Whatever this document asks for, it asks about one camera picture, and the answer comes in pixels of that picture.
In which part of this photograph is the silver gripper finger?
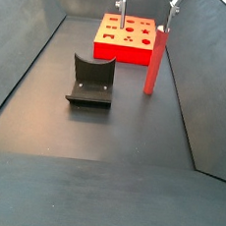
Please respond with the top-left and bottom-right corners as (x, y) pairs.
(115, 0), (127, 29)
(164, 0), (180, 32)

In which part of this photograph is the red hexagon peg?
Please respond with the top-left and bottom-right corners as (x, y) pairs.
(143, 26), (169, 95)

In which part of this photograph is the red shape board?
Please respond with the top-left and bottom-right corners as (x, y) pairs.
(93, 14), (156, 66)

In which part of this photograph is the black curved holder stand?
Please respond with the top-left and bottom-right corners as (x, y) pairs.
(65, 55), (116, 108)

